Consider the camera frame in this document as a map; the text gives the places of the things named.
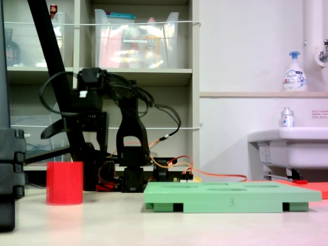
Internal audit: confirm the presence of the red octagonal pillar block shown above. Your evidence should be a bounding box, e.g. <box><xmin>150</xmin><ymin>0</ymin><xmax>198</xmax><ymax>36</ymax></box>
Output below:
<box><xmin>46</xmin><ymin>161</ymin><xmax>84</xmax><ymax>206</ymax></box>

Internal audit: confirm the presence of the clear slanted plastic bin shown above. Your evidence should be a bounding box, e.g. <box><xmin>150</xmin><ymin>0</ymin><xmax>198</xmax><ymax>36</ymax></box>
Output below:
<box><xmin>10</xmin><ymin>102</ymin><xmax>72</xmax><ymax>165</ymax></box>

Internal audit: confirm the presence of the notched black stack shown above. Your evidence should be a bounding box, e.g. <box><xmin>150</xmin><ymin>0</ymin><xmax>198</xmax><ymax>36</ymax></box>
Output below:
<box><xmin>0</xmin><ymin>128</ymin><xmax>26</xmax><ymax>233</ymax></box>

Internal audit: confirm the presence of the black clamp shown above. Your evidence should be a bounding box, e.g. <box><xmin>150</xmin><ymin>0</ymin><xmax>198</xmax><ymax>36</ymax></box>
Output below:
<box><xmin>153</xmin><ymin>158</ymin><xmax>170</xmax><ymax>183</ymax></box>

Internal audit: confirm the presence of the pink folder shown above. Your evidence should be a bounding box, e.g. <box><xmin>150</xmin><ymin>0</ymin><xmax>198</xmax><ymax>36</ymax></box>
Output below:
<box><xmin>98</xmin><ymin>27</ymin><xmax>121</xmax><ymax>68</ymax></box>

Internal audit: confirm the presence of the large clear storage bin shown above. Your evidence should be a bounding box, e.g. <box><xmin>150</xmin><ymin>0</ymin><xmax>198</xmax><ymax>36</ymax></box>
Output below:
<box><xmin>94</xmin><ymin>9</ymin><xmax>180</xmax><ymax>69</ymax></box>

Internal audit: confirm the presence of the clear bin with bottles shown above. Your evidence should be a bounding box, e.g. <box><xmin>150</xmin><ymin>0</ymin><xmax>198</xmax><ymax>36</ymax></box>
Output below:
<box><xmin>4</xmin><ymin>12</ymin><xmax>67</xmax><ymax>68</ymax></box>

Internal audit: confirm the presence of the beige shelf unit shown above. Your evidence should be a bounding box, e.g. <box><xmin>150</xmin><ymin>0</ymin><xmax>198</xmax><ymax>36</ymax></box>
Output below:
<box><xmin>2</xmin><ymin>0</ymin><xmax>201</xmax><ymax>189</ymax></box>

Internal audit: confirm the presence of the dark glass bottle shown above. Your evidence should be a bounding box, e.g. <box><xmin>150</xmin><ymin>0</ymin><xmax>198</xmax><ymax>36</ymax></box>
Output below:
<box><xmin>4</xmin><ymin>28</ymin><xmax>21</xmax><ymax>67</ymax></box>

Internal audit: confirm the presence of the green shape sorting board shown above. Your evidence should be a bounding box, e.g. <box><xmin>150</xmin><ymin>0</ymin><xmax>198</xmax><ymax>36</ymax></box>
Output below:
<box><xmin>143</xmin><ymin>181</ymin><xmax>322</xmax><ymax>213</ymax></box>

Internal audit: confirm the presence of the small clear sanitizer bottle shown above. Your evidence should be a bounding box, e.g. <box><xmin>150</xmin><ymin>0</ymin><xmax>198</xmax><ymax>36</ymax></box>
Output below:
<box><xmin>280</xmin><ymin>107</ymin><xmax>295</xmax><ymax>128</ymax></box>

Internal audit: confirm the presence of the white sink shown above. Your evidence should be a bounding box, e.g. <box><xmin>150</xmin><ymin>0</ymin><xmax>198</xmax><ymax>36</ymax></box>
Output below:
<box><xmin>247</xmin><ymin>127</ymin><xmax>328</xmax><ymax>180</ymax></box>

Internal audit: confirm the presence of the white blue soap dispenser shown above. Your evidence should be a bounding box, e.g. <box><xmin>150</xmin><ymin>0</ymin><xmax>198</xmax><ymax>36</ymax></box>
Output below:
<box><xmin>282</xmin><ymin>50</ymin><xmax>308</xmax><ymax>92</ymax></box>

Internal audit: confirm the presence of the metal faucet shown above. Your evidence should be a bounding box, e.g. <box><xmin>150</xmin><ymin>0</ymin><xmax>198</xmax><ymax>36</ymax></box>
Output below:
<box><xmin>317</xmin><ymin>39</ymin><xmax>328</xmax><ymax>64</ymax></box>

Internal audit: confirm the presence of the black cable bundle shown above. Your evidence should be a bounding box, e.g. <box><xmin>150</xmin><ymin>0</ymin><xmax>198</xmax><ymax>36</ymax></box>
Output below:
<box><xmin>39</xmin><ymin>71</ymin><xmax>182</xmax><ymax>144</ymax></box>

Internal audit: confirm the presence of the dark grey post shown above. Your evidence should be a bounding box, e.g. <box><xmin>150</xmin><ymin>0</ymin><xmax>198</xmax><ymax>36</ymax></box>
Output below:
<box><xmin>0</xmin><ymin>0</ymin><xmax>11</xmax><ymax>129</ymax></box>

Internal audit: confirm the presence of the circuit board with wires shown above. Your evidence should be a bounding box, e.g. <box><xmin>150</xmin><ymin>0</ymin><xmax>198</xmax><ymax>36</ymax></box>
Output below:
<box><xmin>173</xmin><ymin>172</ymin><xmax>202</xmax><ymax>183</ymax></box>

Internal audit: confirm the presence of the orange cable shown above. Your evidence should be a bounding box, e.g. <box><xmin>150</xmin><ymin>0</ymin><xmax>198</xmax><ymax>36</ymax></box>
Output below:
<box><xmin>150</xmin><ymin>155</ymin><xmax>248</xmax><ymax>183</ymax></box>

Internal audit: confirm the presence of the red text wall label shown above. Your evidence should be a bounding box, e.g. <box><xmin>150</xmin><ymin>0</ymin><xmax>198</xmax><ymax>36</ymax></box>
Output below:
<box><xmin>311</xmin><ymin>109</ymin><xmax>328</xmax><ymax>119</ymax></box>

